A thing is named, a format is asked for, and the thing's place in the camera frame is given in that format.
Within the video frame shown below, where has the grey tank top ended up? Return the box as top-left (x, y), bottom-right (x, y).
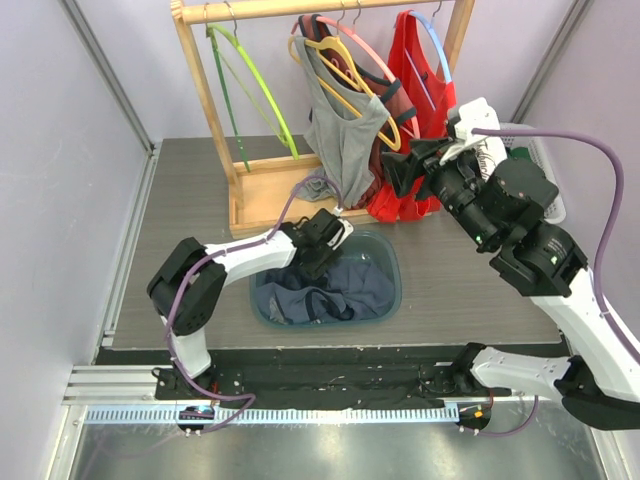
top-left (292, 36), bottom-right (389, 209)

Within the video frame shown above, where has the white slotted cable duct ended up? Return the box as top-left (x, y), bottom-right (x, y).
top-left (85, 403), bottom-right (459, 425)

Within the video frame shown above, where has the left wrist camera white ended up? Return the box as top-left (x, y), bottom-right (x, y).
top-left (328, 217), bottom-right (354, 250)

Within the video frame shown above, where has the dark green hanger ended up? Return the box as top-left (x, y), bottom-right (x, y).
top-left (206, 25), bottom-right (250, 172)

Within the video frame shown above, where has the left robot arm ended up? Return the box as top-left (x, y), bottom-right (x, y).
top-left (147, 208), bottom-right (354, 399)

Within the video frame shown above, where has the aluminium frame post left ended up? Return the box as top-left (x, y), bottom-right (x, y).
top-left (57, 0), bottom-right (154, 151)

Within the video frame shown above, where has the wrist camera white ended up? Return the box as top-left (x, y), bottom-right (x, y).
top-left (440, 97), bottom-right (500, 165)
top-left (328, 217), bottom-right (354, 250)

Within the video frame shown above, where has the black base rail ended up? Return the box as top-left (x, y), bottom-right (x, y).
top-left (94, 344), bottom-right (571, 411)

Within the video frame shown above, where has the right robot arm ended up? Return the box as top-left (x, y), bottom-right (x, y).
top-left (382, 137), bottom-right (639, 431)

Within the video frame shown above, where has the folded green shirt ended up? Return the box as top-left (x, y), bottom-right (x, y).
top-left (509, 147), bottom-right (531, 161)

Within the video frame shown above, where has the lime green hanger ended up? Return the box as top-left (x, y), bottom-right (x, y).
top-left (205, 23), bottom-right (299, 160)

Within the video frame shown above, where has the yellow hanger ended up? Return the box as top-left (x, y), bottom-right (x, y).
top-left (302, 36), bottom-right (401, 152)

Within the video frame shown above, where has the red tank top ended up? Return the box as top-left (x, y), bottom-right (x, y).
top-left (367, 10), bottom-right (456, 223)

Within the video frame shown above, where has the aluminium frame post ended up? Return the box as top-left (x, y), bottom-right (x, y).
top-left (510, 0), bottom-right (594, 124)
top-left (57, 0), bottom-right (154, 151)

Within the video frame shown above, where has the light blue hanger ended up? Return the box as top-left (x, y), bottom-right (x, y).
top-left (409, 10), bottom-right (452, 84)

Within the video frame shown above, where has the maroon tank top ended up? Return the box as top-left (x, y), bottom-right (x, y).
top-left (292, 14), bottom-right (419, 209)

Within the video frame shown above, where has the pink hanger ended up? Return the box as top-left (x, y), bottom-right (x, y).
top-left (292, 14), bottom-right (420, 138)

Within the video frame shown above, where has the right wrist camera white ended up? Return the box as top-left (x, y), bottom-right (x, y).
top-left (440, 97), bottom-right (500, 165)

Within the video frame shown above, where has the wooden clothes rack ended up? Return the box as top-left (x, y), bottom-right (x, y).
top-left (169, 0), bottom-right (476, 240)

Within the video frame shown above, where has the navy blue tank top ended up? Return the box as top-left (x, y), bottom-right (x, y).
top-left (254, 259), bottom-right (396, 327)

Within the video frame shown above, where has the white plastic basket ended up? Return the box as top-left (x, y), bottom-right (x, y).
top-left (501, 135), bottom-right (566, 224)

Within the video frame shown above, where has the aluminium frame post right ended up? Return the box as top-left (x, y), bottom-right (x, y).
top-left (510, 0), bottom-right (594, 124)

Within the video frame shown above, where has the teal plastic bin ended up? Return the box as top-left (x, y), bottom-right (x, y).
top-left (250, 231), bottom-right (402, 330)

